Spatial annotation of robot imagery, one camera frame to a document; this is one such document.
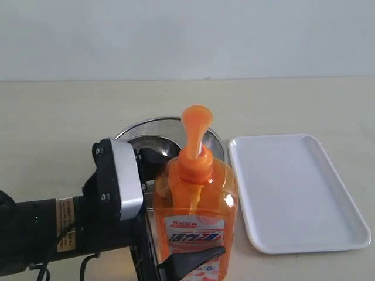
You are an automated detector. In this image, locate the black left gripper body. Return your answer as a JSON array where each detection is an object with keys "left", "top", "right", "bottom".
[{"left": 130, "top": 182, "right": 160, "bottom": 280}]

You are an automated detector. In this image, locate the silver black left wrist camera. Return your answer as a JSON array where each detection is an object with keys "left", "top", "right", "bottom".
[{"left": 83, "top": 138, "right": 144, "bottom": 224}]

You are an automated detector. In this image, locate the orange soap pump bottle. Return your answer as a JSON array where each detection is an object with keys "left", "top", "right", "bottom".
[{"left": 153, "top": 105, "right": 238, "bottom": 280}]

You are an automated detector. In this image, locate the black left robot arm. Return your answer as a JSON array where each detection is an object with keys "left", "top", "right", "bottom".
[{"left": 1, "top": 143, "right": 225, "bottom": 280}]

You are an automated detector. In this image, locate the small stainless steel bowl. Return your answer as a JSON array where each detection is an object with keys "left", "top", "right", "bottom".
[{"left": 128, "top": 135, "right": 181, "bottom": 166}]

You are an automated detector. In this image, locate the white rectangular plastic tray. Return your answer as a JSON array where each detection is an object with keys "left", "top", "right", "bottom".
[{"left": 228, "top": 134, "right": 371, "bottom": 255}]

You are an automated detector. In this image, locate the steel mesh strainer basket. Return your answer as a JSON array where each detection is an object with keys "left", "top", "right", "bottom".
[{"left": 112, "top": 116, "right": 229, "bottom": 211}]

